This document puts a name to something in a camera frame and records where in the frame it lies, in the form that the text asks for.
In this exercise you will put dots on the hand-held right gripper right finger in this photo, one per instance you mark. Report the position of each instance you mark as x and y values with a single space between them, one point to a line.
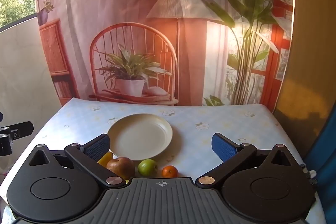
223 146

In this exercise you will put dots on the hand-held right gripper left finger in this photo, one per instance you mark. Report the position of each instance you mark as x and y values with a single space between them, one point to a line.
97 146

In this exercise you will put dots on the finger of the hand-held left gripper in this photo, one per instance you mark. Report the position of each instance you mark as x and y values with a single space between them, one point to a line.
18 130

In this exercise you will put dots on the yellow lemon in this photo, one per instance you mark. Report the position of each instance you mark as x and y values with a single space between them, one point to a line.
105 159

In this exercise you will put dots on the brown russet apple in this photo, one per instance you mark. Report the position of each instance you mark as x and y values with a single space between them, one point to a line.
122 166

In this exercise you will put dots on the cream round plate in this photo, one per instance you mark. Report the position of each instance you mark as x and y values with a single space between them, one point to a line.
141 134

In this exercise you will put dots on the small green apple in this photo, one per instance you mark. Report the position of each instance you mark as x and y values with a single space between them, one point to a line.
147 167

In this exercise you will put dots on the small mandarin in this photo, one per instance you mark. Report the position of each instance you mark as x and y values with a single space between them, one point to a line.
169 172

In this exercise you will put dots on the floral checked tablecloth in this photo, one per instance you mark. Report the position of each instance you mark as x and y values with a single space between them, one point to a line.
210 119

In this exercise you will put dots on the black white knitted glove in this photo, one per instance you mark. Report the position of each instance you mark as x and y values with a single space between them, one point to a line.
311 176

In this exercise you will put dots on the blue cloth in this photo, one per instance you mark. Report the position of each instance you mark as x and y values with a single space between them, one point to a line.
325 174

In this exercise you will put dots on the green trees outside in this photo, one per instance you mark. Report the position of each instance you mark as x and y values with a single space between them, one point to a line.
15 6

